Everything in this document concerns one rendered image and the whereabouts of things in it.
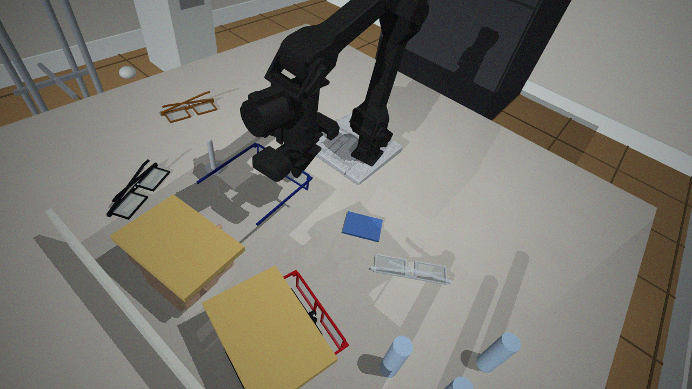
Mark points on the brown glasses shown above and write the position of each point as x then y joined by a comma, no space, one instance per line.
205,106

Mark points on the blue flat rectangular block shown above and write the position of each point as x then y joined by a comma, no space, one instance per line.
362,226

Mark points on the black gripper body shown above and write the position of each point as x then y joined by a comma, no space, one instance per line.
297,137

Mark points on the white flat panel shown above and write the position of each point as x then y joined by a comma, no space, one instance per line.
177,367

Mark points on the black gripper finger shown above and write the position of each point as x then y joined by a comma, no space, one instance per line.
311,154
297,168

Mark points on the blue cylinder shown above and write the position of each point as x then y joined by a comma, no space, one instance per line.
397,354
460,383
498,352

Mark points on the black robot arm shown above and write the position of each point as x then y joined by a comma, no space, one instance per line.
311,52

